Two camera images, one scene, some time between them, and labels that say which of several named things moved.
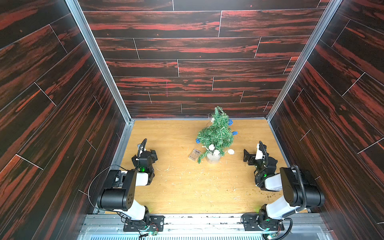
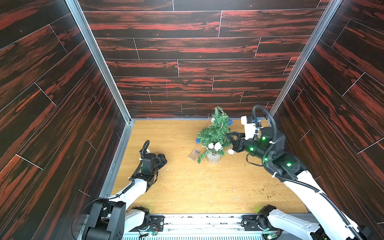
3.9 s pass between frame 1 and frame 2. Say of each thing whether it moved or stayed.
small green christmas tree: stayed
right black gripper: moved
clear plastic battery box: stayed
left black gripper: moved
